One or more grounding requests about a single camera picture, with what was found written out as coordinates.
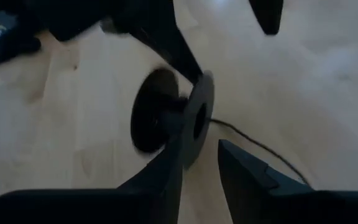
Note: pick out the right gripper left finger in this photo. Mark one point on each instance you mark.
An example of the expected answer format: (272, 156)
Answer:
(104, 208)

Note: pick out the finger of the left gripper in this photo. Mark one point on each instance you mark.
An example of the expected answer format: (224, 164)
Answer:
(166, 40)
(267, 15)

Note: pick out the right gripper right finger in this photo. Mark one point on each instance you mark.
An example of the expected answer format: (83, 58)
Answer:
(275, 205)

